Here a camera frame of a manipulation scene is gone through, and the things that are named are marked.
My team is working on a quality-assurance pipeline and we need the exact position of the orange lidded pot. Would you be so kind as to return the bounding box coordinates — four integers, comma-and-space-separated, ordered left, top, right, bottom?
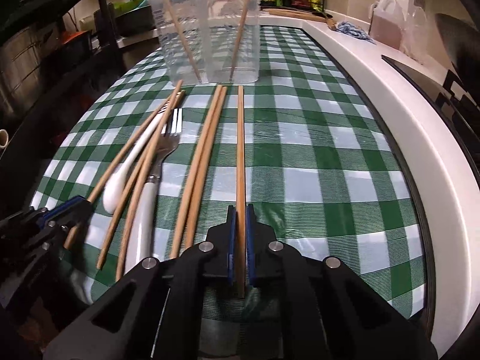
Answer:
56, 30, 94, 58

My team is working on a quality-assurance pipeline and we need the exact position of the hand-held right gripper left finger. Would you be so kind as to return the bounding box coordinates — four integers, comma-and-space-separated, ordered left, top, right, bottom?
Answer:
43, 205, 238, 360

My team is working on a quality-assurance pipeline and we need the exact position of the black cooking pot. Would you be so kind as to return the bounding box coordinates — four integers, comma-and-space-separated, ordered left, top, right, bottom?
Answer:
114, 11, 158, 37

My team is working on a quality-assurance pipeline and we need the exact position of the black burner grate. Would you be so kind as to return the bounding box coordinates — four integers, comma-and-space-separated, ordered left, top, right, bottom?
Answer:
437, 69, 480, 166

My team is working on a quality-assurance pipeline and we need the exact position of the round wooden cutting board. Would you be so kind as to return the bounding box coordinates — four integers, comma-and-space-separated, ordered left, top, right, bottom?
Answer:
262, 7, 331, 22

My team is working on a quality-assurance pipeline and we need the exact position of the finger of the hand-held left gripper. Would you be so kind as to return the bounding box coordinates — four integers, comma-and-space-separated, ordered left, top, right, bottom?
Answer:
25, 217, 82, 260
40, 196, 94, 223

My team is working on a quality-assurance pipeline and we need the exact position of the plastic oil jug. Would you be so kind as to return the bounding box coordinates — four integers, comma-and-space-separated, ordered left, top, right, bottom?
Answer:
369, 0, 406, 49

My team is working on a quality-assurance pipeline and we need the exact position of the white ceramic spoon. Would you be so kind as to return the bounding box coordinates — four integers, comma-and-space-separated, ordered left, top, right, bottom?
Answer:
102, 105, 171, 215

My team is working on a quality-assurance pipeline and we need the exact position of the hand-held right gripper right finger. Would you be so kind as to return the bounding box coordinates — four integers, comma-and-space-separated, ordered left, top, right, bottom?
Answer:
245, 203, 438, 360

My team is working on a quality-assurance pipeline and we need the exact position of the clear plastic container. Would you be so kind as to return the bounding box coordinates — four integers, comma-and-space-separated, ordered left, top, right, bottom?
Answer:
149, 0, 264, 85

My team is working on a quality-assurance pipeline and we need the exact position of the clear plastic bag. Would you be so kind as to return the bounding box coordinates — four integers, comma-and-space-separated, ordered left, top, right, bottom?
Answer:
399, 5, 447, 64

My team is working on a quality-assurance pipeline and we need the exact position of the green plastic bowl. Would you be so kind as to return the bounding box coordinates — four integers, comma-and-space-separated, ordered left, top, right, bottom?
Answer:
114, 0, 149, 14

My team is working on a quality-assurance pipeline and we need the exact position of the large steel pot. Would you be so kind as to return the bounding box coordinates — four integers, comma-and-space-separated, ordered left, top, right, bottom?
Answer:
0, 26, 40, 121

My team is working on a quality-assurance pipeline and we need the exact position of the black glass cooktop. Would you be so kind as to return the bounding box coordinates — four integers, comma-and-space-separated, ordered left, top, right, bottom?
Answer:
381, 54, 480, 166

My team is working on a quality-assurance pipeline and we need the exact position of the green checkered tablecloth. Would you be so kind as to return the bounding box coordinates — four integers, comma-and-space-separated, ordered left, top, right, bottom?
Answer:
30, 25, 428, 360

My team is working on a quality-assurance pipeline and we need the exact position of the blue cloth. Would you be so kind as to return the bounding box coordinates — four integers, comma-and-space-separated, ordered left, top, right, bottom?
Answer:
335, 21, 376, 46

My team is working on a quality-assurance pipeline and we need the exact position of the black metal shelf rack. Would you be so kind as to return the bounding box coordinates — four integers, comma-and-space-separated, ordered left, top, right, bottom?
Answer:
0, 0, 125, 83

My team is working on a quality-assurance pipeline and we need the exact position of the white handled steel fork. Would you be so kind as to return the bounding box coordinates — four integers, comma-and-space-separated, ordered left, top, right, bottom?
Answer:
124, 108, 184, 274

